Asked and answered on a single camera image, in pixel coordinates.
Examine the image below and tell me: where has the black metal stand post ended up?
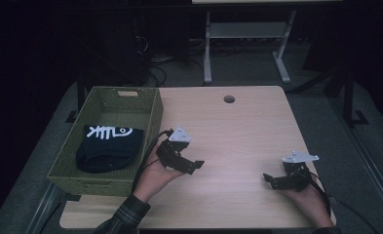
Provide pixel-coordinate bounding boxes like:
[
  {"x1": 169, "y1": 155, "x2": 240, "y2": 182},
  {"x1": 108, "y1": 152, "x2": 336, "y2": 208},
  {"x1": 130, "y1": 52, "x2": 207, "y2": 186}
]
[
  {"x1": 65, "y1": 71, "x2": 86, "y2": 124},
  {"x1": 341, "y1": 67, "x2": 370, "y2": 127}
]

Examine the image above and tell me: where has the person's right hand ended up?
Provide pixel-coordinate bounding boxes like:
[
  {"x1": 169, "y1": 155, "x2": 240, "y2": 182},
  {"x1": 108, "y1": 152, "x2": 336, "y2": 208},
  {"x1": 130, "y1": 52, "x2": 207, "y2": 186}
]
[{"x1": 281, "y1": 181, "x2": 331, "y2": 218}]

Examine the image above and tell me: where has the green woven basket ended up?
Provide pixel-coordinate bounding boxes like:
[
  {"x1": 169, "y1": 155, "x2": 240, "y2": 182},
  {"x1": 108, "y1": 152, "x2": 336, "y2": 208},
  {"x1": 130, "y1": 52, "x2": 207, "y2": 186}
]
[{"x1": 47, "y1": 85, "x2": 165, "y2": 198}]

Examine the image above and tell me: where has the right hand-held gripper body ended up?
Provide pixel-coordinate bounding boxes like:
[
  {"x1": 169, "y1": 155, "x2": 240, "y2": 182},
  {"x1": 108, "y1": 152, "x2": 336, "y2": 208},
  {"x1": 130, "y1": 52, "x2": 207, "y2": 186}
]
[{"x1": 282, "y1": 150, "x2": 320, "y2": 192}]

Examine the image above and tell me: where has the black floor cable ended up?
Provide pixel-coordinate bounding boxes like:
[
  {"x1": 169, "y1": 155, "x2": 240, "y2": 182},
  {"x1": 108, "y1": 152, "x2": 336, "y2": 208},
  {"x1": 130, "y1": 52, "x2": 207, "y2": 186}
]
[{"x1": 328, "y1": 195, "x2": 372, "y2": 234}]

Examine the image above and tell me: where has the black printed garment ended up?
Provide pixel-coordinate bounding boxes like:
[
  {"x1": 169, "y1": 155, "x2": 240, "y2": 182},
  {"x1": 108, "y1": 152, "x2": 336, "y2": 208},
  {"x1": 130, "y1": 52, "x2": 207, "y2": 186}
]
[{"x1": 75, "y1": 125, "x2": 145, "y2": 175}]

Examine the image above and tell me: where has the tangle of black floor cables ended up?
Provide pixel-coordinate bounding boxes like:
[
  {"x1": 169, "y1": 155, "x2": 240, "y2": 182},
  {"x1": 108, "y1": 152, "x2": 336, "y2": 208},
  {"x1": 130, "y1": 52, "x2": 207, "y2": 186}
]
[{"x1": 134, "y1": 35, "x2": 207, "y2": 88}]

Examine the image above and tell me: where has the person's left hand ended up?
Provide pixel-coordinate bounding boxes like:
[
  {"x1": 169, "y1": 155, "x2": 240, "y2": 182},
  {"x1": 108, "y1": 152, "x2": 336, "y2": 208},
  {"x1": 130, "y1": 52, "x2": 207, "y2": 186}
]
[{"x1": 133, "y1": 142, "x2": 184, "y2": 203}]

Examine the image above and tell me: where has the white-legged desk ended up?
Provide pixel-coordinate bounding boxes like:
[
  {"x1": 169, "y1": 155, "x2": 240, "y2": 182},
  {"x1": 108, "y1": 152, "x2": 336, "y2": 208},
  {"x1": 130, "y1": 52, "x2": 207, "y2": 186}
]
[{"x1": 192, "y1": 0, "x2": 343, "y2": 85}]

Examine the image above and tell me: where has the grey floor rail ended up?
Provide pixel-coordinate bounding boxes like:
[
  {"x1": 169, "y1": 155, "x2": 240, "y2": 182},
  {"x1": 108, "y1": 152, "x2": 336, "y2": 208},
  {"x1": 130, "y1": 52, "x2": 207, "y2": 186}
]
[
  {"x1": 328, "y1": 97, "x2": 383, "y2": 225},
  {"x1": 25, "y1": 181, "x2": 65, "y2": 234}
]

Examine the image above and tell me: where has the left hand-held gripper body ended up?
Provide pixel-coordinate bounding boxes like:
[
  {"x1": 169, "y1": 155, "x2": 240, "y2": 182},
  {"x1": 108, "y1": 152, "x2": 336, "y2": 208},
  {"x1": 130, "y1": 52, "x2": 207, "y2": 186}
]
[{"x1": 155, "y1": 126, "x2": 192, "y2": 170}]

